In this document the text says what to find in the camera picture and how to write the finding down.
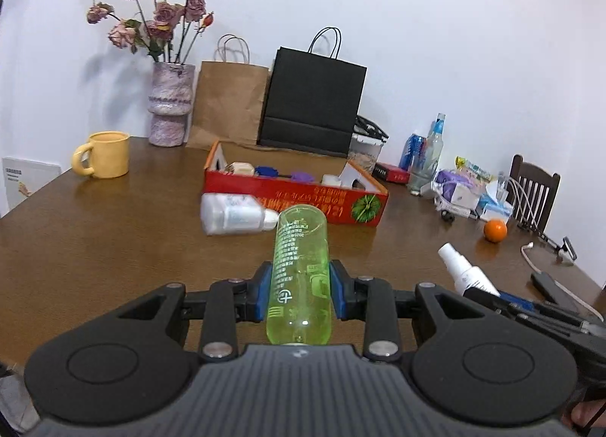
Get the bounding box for black smartphone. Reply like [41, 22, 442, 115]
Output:
[531, 272, 579, 314]

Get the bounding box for small black round object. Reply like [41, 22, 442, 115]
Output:
[440, 210, 455, 224]

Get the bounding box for pink dried flowers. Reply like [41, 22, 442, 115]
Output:
[85, 0, 214, 66]

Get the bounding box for small white spray bottle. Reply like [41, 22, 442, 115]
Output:
[437, 243, 500, 296]

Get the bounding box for brown paper bag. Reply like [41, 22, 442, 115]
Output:
[187, 34, 269, 150]

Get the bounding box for small red box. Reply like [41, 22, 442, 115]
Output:
[373, 163, 410, 185]

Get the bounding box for red cardboard box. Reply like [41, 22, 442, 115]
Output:
[202, 140, 389, 227]

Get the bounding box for purple white pouch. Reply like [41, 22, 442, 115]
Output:
[434, 170, 482, 210]

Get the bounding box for clear glass bottle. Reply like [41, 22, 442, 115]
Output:
[408, 113, 446, 196]

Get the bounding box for black paper bag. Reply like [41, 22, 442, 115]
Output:
[257, 27, 367, 157]

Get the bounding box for dark wooden chair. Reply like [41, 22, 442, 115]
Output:
[508, 155, 561, 233]

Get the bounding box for cream yellow block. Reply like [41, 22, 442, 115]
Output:
[224, 162, 256, 176]

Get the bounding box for orange fruit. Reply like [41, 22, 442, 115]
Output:
[483, 219, 508, 244]

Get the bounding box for white plastic bottle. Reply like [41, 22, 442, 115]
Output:
[200, 193, 280, 236]

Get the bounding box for clear food container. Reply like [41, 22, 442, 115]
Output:
[348, 115, 389, 174]

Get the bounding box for green plastic bottle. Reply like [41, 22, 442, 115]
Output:
[266, 204, 333, 346]

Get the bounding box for tissue box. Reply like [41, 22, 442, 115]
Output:
[476, 180, 514, 224]

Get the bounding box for white leaflet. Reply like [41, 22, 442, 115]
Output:
[2, 157, 62, 211]

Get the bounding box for colourful snack packet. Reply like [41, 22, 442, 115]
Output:
[455, 156, 494, 182]

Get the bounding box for white charging cable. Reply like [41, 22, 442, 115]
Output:
[520, 241, 605, 322]

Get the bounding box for blue drink can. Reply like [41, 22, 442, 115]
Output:
[398, 133, 425, 171]

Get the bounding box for yellow ceramic mug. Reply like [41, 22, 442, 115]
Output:
[71, 131, 130, 179]

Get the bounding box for purple bottle cap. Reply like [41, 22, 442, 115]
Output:
[291, 171, 315, 183]

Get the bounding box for purple textured vase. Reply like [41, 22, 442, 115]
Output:
[148, 62, 195, 147]

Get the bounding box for blue bottle cap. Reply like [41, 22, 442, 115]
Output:
[255, 166, 290, 178]

